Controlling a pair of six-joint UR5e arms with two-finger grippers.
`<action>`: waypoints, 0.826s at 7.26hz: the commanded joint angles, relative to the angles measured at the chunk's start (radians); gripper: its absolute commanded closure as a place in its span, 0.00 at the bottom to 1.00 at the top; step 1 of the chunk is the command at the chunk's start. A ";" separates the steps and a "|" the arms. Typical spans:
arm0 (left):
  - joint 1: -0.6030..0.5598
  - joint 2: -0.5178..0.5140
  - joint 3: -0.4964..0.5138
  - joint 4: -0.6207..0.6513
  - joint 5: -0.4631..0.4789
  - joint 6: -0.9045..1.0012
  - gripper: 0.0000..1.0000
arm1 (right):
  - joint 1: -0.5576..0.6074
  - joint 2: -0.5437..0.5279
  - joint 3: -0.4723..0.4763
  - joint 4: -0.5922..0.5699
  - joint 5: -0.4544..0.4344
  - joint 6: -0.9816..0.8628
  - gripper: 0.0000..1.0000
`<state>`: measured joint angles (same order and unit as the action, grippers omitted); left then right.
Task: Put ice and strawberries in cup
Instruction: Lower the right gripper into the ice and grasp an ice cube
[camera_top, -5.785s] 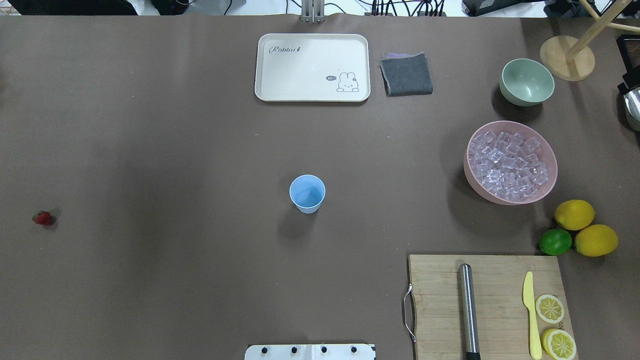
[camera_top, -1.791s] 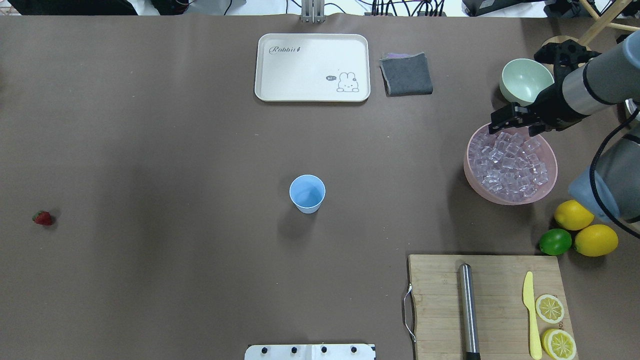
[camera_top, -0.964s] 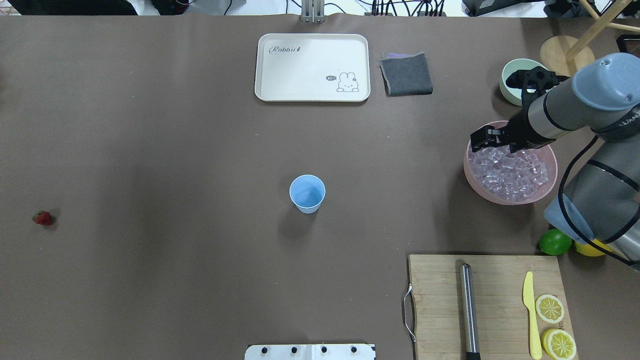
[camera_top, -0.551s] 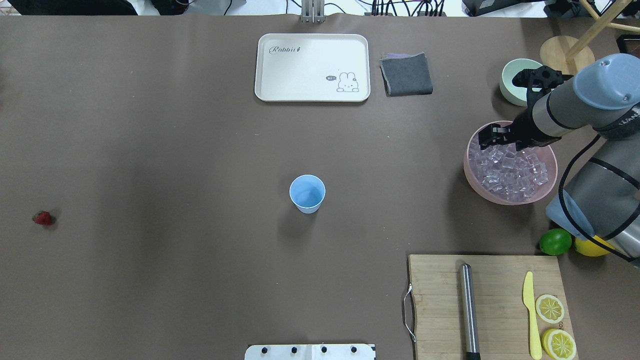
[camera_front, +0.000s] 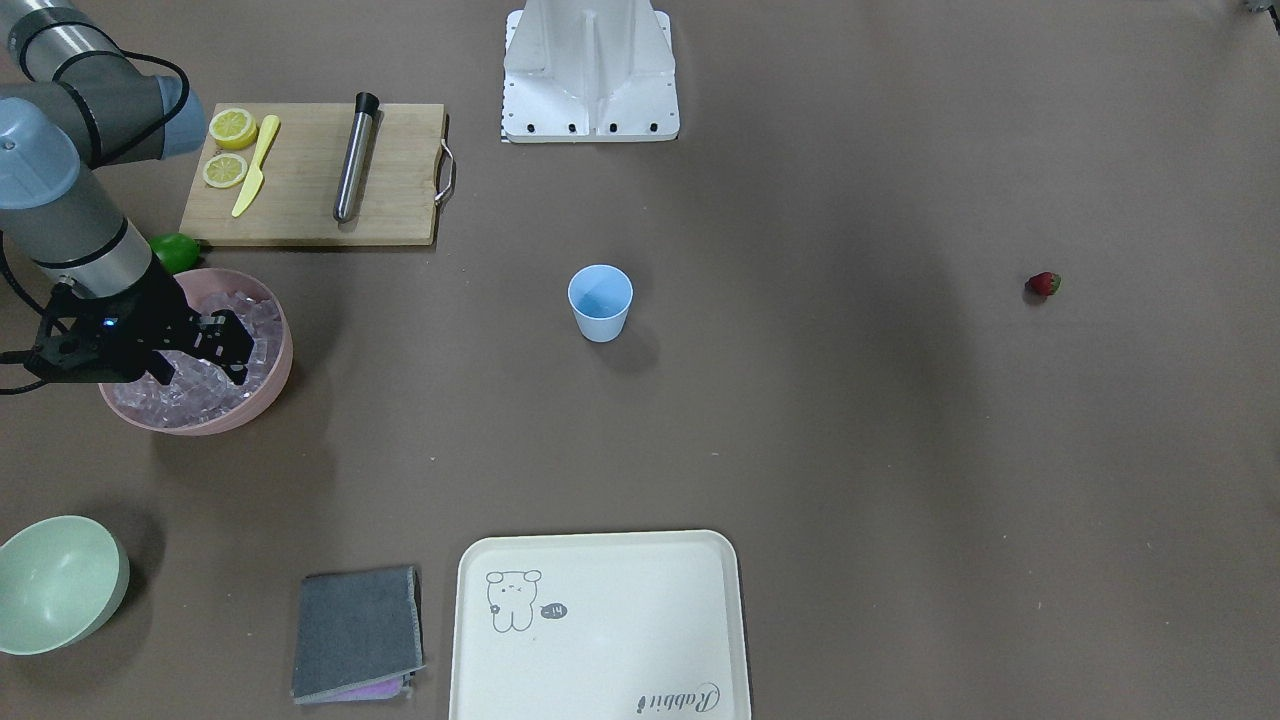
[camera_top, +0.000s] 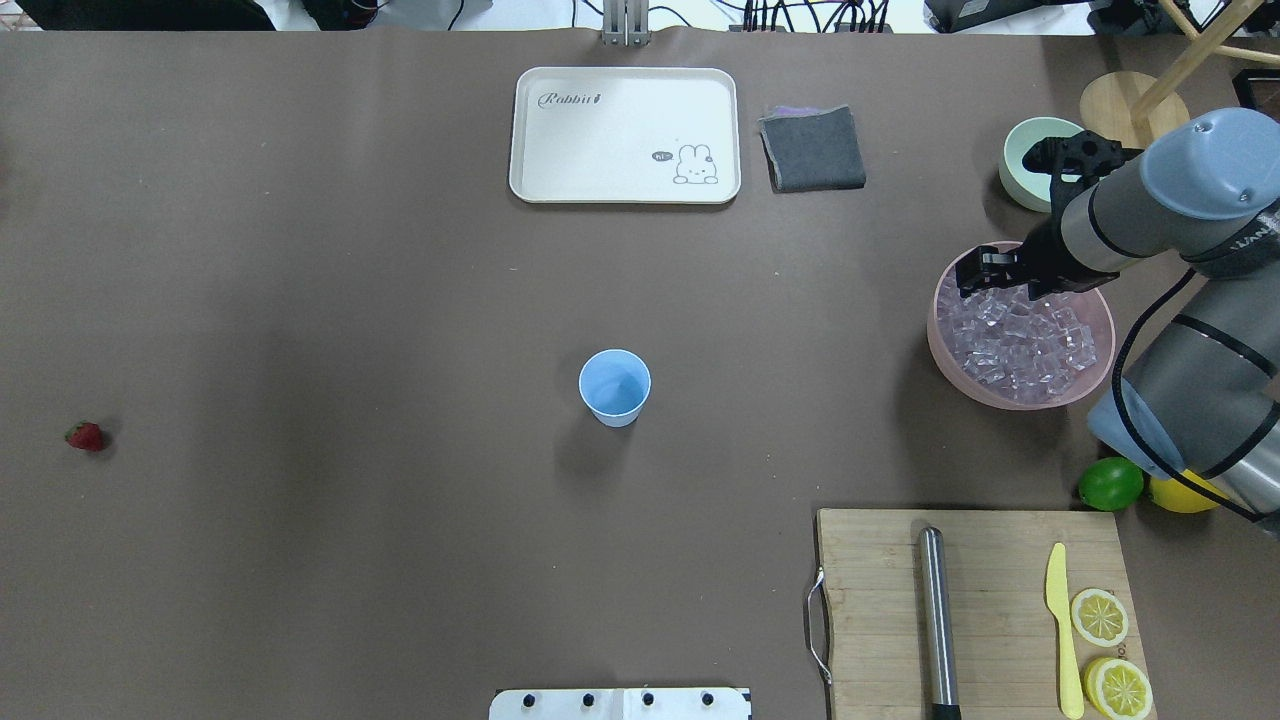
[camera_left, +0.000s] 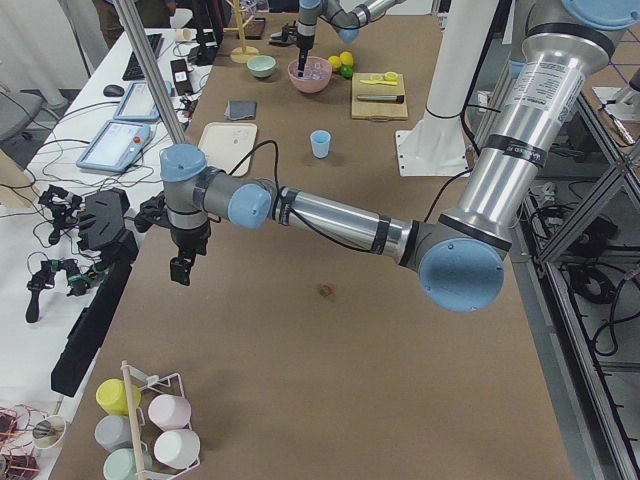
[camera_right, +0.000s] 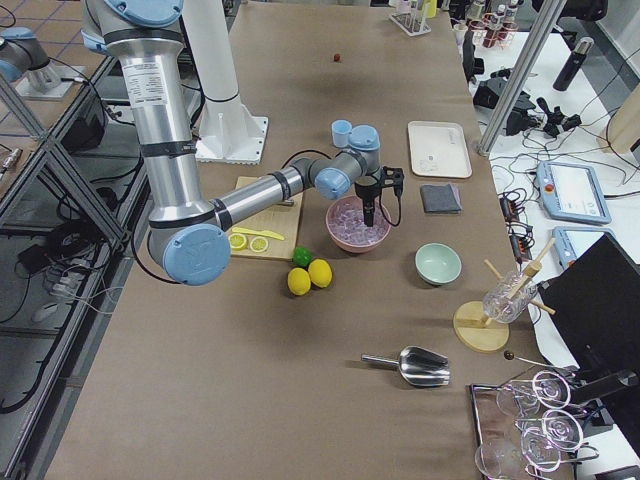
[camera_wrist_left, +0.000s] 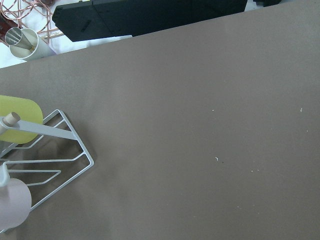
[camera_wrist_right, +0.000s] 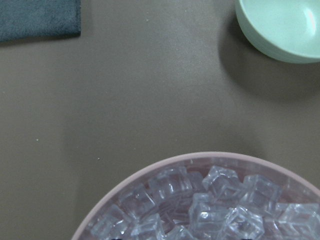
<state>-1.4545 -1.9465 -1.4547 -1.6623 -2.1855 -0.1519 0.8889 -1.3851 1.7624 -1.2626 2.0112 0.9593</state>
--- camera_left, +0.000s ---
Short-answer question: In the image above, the black computer mouse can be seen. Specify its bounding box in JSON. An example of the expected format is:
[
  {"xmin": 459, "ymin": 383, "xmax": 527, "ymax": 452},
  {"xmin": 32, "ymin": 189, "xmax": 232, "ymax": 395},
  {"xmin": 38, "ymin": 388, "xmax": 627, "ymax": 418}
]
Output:
[{"xmin": 102, "ymin": 84, "xmax": 125, "ymax": 98}]

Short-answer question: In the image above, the white cup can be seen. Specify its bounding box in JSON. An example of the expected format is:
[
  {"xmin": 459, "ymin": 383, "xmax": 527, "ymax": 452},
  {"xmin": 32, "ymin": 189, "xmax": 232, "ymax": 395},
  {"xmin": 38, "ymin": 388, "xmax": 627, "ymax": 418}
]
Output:
[{"xmin": 154, "ymin": 429, "xmax": 201, "ymax": 470}]

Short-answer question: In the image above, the grey folded cloth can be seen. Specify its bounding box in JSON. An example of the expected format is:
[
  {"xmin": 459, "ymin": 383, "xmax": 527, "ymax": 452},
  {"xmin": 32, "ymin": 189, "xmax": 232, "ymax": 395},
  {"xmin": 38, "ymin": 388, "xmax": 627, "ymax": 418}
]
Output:
[{"xmin": 225, "ymin": 100, "xmax": 257, "ymax": 121}]

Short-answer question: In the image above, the paper cup with whisk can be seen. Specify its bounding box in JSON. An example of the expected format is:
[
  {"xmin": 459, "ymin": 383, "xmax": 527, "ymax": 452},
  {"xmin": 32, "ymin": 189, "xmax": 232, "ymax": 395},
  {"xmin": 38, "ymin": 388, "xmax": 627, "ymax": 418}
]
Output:
[{"xmin": 32, "ymin": 415, "xmax": 68, "ymax": 456}]

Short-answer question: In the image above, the wooden cup tree stand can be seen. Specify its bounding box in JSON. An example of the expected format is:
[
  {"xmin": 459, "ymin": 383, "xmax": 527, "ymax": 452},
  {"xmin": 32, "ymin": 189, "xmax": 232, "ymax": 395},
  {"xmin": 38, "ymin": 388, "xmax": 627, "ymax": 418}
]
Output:
[{"xmin": 223, "ymin": 0, "xmax": 259, "ymax": 64}]

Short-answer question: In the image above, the light blue plastic cup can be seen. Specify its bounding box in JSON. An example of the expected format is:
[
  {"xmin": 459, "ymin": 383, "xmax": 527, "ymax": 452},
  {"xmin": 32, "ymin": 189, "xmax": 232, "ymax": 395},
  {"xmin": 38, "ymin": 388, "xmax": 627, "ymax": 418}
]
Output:
[{"xmin": 309, "ymin": 130, "xmax": 332, "ymax": 159}]

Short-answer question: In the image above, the pink bowl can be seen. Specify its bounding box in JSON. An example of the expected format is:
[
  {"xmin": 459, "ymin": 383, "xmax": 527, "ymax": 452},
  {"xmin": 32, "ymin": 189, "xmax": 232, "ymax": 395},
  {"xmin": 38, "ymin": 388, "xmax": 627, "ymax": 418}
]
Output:
[{"xmin": 288, "ymin": 56, "xmax": 333, "ymax": 93}]

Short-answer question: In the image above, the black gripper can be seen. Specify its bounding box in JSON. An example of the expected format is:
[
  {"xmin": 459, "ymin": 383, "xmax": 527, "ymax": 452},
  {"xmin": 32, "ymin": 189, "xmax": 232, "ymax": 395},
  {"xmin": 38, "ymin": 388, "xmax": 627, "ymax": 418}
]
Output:
[
  {"xmin": 297, "ymin": 33, "xmax": 313, "ymax": 76},
  {"xmin": 169, "ymin": 225, "xmax": 210, "ymax": 286}
]

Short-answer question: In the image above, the blue teach pendant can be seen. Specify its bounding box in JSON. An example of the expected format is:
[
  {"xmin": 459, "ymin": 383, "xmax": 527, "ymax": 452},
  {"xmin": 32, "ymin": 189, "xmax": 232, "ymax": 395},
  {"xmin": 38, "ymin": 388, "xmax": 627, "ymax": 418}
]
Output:
[
  {"xmin": 113, "ymin": 80, "xmax": 160, "ymax": 123},
  {"xmin": 76, "ymin": 120, "xmax": 151, "ymax": 173}
]

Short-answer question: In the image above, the grey cup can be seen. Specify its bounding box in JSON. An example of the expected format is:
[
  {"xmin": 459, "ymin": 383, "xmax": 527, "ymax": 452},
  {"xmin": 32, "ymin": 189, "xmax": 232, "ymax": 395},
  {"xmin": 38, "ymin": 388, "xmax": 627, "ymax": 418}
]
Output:
[{"xmin": 94, "ymin": 415, "xmax": 132, "ymax": 453}]

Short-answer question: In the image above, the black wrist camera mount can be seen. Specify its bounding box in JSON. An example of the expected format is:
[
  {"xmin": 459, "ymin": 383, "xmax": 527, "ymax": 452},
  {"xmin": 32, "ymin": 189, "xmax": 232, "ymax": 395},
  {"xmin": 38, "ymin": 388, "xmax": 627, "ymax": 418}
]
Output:
[{"xmin": 134, "ymin": 192, "xmax": 170, "ymax": 233}]

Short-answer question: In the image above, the red strawberry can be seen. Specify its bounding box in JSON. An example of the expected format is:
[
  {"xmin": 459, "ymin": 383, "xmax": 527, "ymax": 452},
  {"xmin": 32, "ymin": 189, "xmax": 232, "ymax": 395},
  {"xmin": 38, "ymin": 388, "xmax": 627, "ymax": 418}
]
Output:
[{"xmin": 318, "ymin": 284, "xmax": 334, "ymax": 298}]

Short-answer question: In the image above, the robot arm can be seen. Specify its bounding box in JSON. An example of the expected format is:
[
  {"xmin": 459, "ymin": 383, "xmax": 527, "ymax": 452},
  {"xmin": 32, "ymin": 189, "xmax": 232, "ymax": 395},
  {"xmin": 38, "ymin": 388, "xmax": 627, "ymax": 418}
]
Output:
[
  {"xmin": 296, "ymin": 0, "xmax": 401, "ymax": 78},
  {"xmin": 161, "ymin": 1, "xmax": 639, "ymax": 312}
]

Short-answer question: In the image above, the black handled knife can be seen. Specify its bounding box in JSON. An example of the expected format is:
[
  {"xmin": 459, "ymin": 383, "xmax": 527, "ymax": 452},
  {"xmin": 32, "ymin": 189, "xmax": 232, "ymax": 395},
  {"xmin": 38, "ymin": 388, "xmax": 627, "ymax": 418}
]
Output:
[{"xmin": 356, "ymin": 94, "xmax": 405, "ymax": 104}]

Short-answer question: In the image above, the yellow cup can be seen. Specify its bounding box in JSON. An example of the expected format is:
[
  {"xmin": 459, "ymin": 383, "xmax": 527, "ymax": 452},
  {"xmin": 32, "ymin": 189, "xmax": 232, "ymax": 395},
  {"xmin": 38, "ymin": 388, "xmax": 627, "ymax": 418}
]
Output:
[{"xmin": 95, "ymin": 378, "xmax": 128, "ymax": 416}]

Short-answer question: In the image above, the pink cup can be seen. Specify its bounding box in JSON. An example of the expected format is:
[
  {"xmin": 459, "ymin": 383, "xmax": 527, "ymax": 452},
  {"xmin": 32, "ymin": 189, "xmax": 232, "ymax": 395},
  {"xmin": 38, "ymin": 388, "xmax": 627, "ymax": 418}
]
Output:
[{"xmin": 148, "ymin": 394, "xmax": 192, "ymax": 431}]

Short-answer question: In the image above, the clear ice cubes pile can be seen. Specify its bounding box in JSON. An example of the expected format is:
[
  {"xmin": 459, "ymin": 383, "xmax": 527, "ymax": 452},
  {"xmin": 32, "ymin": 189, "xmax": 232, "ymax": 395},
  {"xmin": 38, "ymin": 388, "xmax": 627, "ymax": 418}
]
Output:
[{"xmin": 291, "ymin": 58, "xmax": 332, "ymax": 82}]

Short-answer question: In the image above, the aluminium frame post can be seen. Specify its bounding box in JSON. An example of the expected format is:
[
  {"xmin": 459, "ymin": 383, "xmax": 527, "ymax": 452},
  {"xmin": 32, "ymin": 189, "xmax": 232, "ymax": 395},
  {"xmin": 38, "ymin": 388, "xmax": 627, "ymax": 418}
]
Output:
[{"xmin": 114, "ymin": 0, "xmax": 186, "ymax": 144}]

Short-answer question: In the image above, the yellow plastic knife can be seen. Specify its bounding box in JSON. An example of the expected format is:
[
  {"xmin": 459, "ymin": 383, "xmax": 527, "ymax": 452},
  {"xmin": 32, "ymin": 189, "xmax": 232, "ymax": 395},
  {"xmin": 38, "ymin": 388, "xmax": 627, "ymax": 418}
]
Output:
[{"xmin": 359, "ymin": 74, "xmax": 398, "ymax": 86}]

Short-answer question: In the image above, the yellow lemon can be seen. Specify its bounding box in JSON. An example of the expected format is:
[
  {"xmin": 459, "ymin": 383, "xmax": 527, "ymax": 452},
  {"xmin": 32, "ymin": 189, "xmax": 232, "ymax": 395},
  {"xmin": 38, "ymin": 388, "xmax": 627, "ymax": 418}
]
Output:
[
  {"xmin": 328, "ymin": 56, "xmax": 343, "ymax": 72},
  {"xmin": 339, "ymin": 51, "xmax": 355, "ymax": 67}
]

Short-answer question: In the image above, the mint green bowl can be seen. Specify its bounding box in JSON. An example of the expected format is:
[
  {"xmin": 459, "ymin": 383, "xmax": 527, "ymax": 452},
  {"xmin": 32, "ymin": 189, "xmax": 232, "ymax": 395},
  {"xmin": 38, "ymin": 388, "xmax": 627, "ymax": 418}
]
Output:
[{"xmin": 246, "ymin": 55, "xmax": 277, "ymax": 79}]

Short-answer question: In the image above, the cream rabbit tray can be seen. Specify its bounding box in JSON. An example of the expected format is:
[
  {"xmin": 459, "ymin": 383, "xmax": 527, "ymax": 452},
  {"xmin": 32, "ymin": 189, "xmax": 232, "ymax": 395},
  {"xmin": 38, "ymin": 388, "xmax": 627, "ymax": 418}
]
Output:
[{"xmin": 198, "ymin": 122, "xmax": 258, "ymax": 177}]

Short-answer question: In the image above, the lemon slice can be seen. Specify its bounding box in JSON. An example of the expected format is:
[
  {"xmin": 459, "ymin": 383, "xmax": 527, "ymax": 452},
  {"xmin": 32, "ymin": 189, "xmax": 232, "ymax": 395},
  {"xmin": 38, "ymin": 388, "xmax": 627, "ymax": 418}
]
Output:
[{"xmin": 383, "ymin": 71, "xmax": 399, "ymax": 83}]

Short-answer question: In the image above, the wooden cutting board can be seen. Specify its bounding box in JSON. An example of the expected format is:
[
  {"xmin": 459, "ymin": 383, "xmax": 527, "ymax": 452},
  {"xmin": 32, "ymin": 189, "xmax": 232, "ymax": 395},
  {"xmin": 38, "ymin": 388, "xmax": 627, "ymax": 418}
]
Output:
[{"xmin": 351, "ymin": 71, "xmax": 409, "ymax": 121}]

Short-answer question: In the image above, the black keyboard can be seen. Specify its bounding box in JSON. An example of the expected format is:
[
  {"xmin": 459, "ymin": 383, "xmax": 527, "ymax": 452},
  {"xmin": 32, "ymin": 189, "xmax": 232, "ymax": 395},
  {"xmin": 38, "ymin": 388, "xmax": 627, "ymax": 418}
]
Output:
[{"xmin": 121, "ymin": 32, "xmax": 165, "ymax": 82}]

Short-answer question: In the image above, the white wire cup rack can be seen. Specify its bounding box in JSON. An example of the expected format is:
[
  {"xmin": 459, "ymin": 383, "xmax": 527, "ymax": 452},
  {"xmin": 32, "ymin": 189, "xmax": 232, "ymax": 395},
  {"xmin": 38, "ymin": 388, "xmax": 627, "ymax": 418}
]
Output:
[{"xmin": 121, "ymin": 360, "xmax": 200, "ymax": 479}]

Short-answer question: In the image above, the steel ice scoop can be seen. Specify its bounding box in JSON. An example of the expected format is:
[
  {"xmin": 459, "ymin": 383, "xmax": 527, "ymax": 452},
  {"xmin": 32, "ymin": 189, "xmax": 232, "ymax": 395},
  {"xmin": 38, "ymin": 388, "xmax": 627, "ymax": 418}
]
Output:
[{"xmin": 269, "ymin": 30, "xmax": 296, "ymax": 46}]

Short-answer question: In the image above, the mint green cup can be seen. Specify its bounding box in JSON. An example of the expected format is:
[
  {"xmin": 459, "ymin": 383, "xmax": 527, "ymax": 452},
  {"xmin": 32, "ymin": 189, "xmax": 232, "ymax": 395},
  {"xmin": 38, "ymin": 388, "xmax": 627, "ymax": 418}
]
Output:
[{"xmin": 102, "ymin": 448, "xmax": 137, "ymax": 480}]

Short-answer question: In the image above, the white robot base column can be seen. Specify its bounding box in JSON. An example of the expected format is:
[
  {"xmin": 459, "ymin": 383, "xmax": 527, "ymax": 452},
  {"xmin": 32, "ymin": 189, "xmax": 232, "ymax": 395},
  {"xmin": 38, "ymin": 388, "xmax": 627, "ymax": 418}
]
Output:
[{"xmin": 396, "ymin": 0, "xmax": 499, "ymax": 177}]

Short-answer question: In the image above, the green lime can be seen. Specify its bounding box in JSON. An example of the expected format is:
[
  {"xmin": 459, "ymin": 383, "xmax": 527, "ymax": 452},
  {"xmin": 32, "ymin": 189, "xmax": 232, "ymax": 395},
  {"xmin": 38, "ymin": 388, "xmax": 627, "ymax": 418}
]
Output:
[{"xmin": 340, "ymin": 65, "xmax": 353, "ymax": 79}]

